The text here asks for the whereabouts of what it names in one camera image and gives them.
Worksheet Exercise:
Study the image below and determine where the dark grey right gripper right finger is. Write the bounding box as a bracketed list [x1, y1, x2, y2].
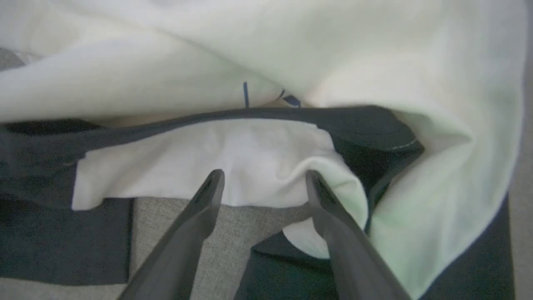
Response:
[305, 170, 413, 300]

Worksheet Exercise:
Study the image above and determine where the white and black t-shirt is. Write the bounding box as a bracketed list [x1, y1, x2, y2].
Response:
[0, 0, 531, 300]

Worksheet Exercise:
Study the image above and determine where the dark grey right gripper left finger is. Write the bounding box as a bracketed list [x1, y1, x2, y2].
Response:
[117, 169, 226, 300]

